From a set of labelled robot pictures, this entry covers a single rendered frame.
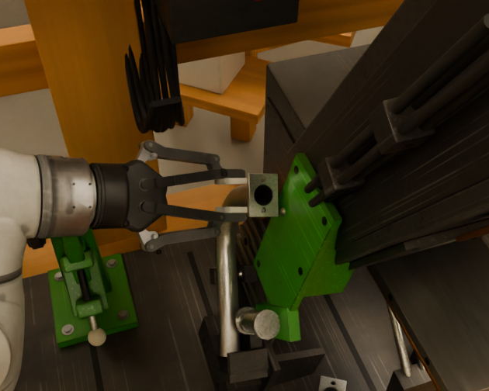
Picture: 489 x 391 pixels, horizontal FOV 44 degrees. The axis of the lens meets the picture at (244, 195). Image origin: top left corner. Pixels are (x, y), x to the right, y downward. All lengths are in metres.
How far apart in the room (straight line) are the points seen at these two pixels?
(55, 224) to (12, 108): 2.39
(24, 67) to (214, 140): 1.74
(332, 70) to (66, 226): 0.47
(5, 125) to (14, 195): 2.32
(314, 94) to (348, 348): 0.41
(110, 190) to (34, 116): 2.29
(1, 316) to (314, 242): 0.35
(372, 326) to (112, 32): 0.61
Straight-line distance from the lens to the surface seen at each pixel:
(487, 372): 0.78
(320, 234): 0.70
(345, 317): 1.05
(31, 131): 2.88
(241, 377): 0.90
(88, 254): 0.94
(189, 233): 0.74
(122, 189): 0.68
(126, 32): 0.89
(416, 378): 0.89
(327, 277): 0.79
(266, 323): 0.81
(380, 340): 1.04
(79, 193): 0.66
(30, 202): 0.65
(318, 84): 0.91
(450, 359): 0.77
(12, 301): 0.68
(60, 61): 0.90
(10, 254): 0.66
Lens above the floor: 1.78
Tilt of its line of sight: 47 degrees down
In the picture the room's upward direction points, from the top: straight up
